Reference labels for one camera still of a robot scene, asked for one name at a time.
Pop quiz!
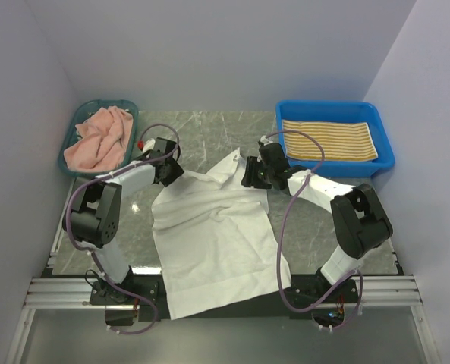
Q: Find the white terry towel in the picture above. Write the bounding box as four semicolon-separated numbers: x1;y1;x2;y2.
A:
150;147;292;320

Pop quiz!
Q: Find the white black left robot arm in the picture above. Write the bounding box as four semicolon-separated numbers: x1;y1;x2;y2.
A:
62;137;184;305

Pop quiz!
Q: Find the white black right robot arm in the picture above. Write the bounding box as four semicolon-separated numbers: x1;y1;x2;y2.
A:
241;143;393;303

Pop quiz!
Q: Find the blue plastic bin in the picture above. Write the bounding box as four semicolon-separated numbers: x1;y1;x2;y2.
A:
275;100;395;178

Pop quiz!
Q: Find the pink terry towel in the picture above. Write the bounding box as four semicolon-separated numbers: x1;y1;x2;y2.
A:
63;105;134;173

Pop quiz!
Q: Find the yellow white striped towel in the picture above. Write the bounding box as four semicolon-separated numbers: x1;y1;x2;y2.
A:
282;120;379;162

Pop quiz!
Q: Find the teal plastic laundry basket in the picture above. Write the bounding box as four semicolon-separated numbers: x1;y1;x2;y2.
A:
58;99;139;177

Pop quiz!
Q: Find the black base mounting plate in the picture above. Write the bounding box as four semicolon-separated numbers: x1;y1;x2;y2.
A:
90;274;362;327

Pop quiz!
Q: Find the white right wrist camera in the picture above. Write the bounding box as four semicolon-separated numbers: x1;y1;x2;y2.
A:
258;135;272;146

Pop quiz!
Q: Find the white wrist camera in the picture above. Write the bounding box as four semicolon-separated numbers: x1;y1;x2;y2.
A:
258;135;272;146
137;138;156;154

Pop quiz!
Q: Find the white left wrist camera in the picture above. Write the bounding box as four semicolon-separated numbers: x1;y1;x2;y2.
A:
137;138;156;154

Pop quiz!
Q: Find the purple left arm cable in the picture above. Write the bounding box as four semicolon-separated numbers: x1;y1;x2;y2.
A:
65;124;181;335

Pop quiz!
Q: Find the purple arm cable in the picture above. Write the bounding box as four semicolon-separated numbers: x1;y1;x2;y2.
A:
65;124;181;335
262;129;364;330

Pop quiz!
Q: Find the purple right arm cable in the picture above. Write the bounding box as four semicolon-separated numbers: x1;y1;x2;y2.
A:
262;129;364;330

